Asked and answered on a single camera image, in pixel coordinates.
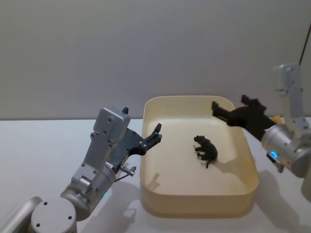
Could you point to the cream plastic bin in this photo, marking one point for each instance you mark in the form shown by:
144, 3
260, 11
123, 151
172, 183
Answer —
184, 174

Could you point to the small yellow object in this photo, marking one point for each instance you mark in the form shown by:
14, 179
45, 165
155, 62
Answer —
277, 119

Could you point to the white table cloth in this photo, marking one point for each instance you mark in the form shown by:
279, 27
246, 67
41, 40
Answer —
39, 145

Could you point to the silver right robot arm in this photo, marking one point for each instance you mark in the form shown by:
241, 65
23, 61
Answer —
281, 143

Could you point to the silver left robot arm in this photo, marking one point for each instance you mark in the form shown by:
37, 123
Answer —
97, 155

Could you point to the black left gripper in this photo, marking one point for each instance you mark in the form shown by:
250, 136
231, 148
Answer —
126, 143

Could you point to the black toy animal figure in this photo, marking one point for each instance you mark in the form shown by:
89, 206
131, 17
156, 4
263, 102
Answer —
207, 150

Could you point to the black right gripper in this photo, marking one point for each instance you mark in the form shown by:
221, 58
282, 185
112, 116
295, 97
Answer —
250, 121

